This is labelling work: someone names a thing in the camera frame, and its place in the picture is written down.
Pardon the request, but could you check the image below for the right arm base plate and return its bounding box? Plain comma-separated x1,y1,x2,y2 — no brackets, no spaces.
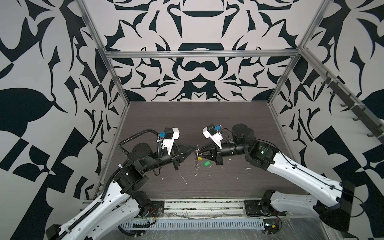
244,200,286,217

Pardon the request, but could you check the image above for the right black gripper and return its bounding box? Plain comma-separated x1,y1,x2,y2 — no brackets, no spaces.
197,140,251,166

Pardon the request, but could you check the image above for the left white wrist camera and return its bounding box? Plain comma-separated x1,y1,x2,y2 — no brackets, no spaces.
157,128,180,156

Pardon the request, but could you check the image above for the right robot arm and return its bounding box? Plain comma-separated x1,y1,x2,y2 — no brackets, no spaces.
197,124,355,232

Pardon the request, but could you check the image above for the small circuit board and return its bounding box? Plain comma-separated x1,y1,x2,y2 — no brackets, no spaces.
263,218,282,236

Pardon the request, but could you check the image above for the black wall hook rack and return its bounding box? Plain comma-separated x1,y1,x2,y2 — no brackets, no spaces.
321,72,384,145

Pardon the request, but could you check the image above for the white slotted cable duct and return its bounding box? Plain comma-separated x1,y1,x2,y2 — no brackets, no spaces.
121,219,265,231

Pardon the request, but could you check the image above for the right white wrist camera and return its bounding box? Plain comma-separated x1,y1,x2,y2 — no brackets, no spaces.
202,124,224,149

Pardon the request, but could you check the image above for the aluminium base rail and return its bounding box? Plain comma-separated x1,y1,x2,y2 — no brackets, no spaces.
76,197,331,220

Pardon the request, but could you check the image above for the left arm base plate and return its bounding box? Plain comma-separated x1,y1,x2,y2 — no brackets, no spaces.
146,201,165,218

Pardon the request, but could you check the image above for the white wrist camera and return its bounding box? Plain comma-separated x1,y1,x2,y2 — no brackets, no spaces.
202,124,224,149
157,128,180,156

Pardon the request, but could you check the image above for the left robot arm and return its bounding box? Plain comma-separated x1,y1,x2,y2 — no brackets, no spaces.
46,143,198,240

